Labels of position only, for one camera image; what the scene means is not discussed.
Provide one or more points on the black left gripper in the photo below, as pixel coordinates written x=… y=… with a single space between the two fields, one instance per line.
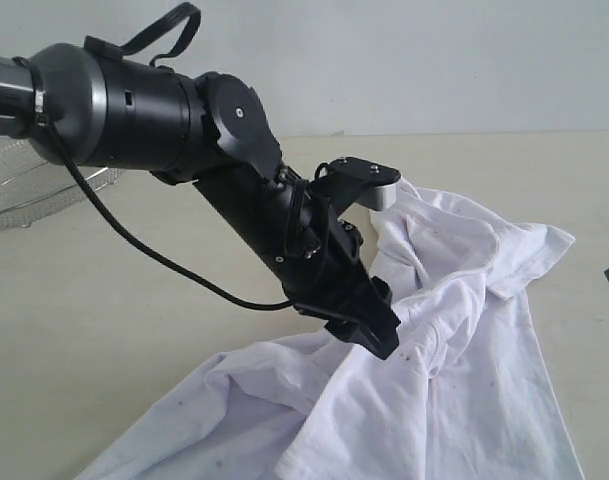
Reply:
x=327 y=280

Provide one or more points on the white t-shirt red print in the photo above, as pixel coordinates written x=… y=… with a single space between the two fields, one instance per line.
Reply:
x=466 y=395

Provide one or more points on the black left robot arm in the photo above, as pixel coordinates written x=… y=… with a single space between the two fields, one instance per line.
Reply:
x=80 y=108

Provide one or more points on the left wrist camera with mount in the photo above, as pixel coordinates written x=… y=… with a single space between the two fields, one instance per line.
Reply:
x=351 y=180

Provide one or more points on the metal wire mesh basket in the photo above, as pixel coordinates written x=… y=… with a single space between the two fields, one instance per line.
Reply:
x=30 y=187

